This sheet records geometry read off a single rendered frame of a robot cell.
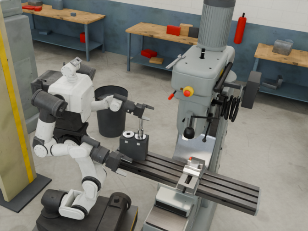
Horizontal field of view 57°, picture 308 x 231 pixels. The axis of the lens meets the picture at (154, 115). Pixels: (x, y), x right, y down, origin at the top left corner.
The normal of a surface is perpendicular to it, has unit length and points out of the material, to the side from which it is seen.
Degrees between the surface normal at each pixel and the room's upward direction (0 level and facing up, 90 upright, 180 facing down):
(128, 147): 90
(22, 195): 0
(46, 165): 0
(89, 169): 90
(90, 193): 90
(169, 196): 0
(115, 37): 90
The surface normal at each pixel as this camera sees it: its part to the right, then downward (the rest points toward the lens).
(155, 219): 0.07, -0.84
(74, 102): 0.55, 0.40
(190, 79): -0.39, 0.48
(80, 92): 0.73, -0.48
